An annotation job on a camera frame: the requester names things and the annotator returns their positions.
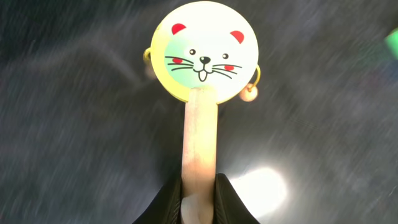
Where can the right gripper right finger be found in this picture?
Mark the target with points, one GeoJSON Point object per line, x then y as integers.
{"type": "Point", "coordinates": [228, 205]}

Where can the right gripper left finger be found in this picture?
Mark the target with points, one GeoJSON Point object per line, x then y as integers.
{"type": "Point", "coordinates": [168, 205]}

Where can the yellow cat face rattle drum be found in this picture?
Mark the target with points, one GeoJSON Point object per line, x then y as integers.
{"type": "Point", "coordinates": [199, 124]}

